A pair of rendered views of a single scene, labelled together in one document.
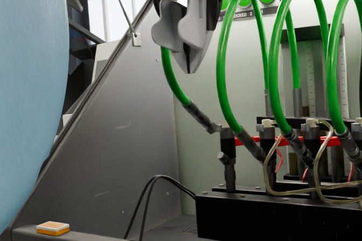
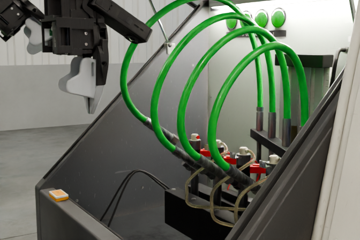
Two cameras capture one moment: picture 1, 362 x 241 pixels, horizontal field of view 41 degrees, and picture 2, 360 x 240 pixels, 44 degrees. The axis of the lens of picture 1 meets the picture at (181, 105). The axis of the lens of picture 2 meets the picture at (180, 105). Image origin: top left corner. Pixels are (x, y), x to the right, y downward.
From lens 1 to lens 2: 43 cm
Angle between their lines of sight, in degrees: 22
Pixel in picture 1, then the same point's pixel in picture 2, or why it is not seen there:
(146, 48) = (181, 55)
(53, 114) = not seen: outside the picture
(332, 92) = (209, 139)
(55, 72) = not seen: outside the picture
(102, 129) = (127, 121)
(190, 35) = (80, 89)
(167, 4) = (77, 61)
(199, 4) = (91, 65)
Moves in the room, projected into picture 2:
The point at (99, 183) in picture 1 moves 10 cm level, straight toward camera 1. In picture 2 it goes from (121, 163) to (109, 173)
